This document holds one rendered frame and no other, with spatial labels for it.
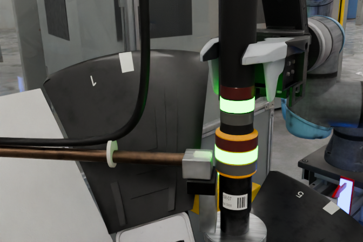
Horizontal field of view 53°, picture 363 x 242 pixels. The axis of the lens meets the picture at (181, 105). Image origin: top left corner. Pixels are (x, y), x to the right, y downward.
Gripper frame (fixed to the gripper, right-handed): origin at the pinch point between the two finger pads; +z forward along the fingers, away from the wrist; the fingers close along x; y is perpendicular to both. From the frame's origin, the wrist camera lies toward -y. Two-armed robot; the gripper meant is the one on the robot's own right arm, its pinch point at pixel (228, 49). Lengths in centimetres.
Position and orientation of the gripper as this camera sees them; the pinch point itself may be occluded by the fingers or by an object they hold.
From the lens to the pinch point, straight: 34.0
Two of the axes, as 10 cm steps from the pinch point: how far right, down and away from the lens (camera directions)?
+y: 0.2, 9.6, 2.8
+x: -8.3, -1.4, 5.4
